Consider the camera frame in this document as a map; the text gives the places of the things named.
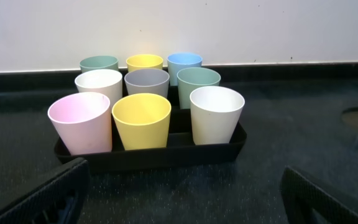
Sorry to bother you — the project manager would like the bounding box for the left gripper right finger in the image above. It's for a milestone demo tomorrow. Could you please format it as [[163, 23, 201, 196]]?
[[280, 166, 358, 224]]

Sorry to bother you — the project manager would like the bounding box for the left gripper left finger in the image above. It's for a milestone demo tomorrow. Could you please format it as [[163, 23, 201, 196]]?
[[0, 157, 91, 224]]

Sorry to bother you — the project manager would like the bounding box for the pink cup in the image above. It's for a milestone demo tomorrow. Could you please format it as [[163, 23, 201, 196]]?
[[47, 91, 113, 156]]

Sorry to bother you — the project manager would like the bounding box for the yellow cup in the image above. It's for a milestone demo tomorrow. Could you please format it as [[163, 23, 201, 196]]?
[[126, 54, 164, 73], [111, 93, 172, 151]]

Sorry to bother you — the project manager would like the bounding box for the white cup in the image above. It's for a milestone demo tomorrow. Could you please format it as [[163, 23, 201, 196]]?
[[74, 68, 124, 108], [189, 85, 246, 146]]

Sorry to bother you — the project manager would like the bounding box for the black tray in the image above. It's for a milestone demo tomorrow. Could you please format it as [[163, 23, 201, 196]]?
[[53, 83, 248, 174]]

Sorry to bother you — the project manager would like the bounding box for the green cup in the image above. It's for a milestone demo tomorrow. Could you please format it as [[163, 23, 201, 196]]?
[[177, 67, 222, 110], [79, 55, 119, 74]]

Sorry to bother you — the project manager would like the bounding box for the grey cup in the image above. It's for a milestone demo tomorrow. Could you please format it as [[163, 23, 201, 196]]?
[[124, 68, 170, 99]]

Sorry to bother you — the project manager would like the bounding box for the blue cup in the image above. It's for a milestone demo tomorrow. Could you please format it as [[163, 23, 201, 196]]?
[[167, 52, 203, 86]]

